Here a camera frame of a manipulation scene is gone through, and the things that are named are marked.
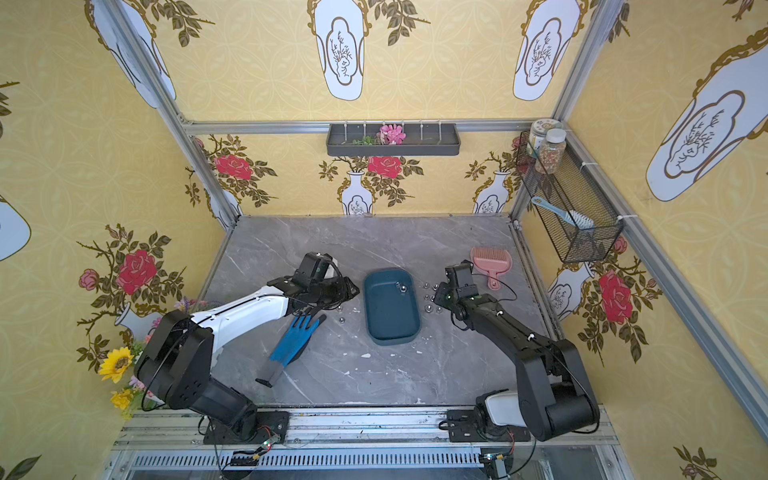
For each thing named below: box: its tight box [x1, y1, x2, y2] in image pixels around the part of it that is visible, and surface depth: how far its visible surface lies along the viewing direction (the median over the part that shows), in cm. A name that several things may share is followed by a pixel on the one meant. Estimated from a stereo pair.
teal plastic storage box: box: [364, 268, 421, 346], surface depth 96 cm
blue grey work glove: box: [255, 305, 327, 387], surface depth 88 cm
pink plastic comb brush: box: [470, 246, 513, 291], surface depth 108 cm
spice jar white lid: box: [535, 128, 567, 175], surface depth 82 cm
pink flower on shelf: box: [376, 123, 407, 145], surface depth 91 cm
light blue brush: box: [531, 196, 594, 229], surface depth 73 cm
